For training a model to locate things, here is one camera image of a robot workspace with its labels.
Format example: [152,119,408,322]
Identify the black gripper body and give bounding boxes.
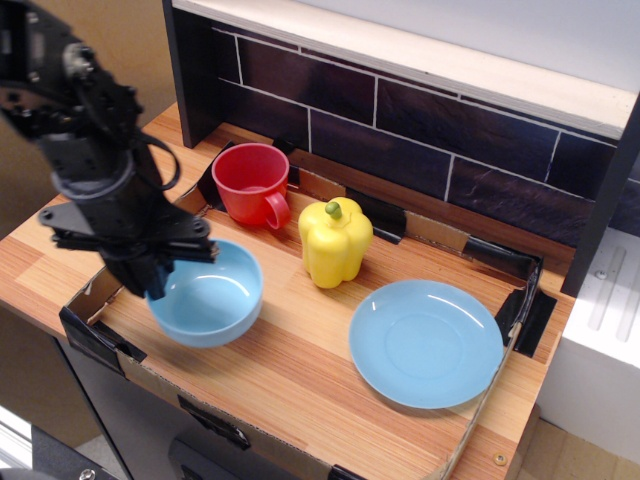
[39,164,216,262]

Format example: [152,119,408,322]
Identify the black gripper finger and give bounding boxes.
[102,253,149,298]
[145,260,174,300]

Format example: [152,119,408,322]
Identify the light blue bowl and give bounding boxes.
[146,240,264,348]

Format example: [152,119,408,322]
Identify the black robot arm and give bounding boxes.
[1,1,217,299]

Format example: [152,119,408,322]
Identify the light blue plate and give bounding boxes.
[349,280,504,409]

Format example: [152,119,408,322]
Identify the cardboard tray border with tape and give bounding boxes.
[58,138,558,480]

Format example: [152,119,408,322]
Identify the red plastic cup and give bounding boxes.
[211,143,291,229]

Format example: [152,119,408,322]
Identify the yellow toy bell pepper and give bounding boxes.
[298,197,373,289]

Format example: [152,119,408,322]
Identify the wooden shelf with tile backsplash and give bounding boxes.
[163,1,639,295]

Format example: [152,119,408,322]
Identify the white appliance at right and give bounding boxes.
[538,229,639,462]

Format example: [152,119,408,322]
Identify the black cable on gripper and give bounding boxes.
[79,89,182,194]

